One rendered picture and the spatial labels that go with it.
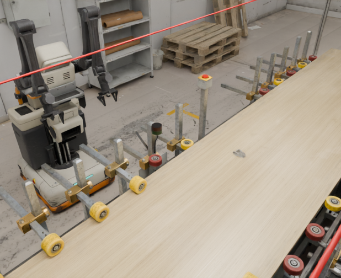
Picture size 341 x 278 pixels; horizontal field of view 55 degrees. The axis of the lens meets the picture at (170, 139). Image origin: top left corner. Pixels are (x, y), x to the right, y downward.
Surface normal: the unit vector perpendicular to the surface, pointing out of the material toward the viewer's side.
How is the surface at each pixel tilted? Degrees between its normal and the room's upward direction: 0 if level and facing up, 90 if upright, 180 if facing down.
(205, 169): 0
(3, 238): 0
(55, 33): 90
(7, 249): 0
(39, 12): 90
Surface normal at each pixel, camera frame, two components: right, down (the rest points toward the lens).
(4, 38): 0.74, 0.38
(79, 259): 0.00, -0.82
